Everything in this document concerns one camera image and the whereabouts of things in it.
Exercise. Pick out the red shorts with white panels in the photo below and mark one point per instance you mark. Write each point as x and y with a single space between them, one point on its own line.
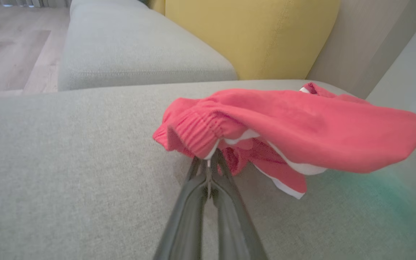
320 126

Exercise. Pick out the grey fabric sofa seat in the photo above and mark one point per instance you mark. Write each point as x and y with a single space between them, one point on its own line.
67 180

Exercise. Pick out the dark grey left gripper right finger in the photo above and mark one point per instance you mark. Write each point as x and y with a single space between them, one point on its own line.
233 231

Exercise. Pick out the grey sofa cushion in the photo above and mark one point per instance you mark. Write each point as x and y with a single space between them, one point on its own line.
139 47

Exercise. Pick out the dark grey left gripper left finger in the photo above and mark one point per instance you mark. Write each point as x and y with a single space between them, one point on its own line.
182 231

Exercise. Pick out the yellow sofa cushion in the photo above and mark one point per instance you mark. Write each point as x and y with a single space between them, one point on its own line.
258 32

